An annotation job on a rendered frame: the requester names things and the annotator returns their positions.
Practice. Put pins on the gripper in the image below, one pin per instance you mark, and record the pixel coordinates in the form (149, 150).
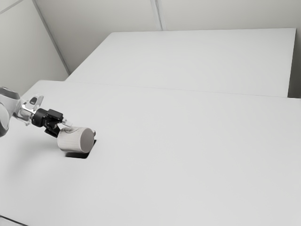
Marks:
(43, 116)

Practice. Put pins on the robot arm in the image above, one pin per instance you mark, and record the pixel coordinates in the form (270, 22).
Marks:
(7, 106)

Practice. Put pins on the white mug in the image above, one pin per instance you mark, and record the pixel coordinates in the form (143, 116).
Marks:
(76, 139)

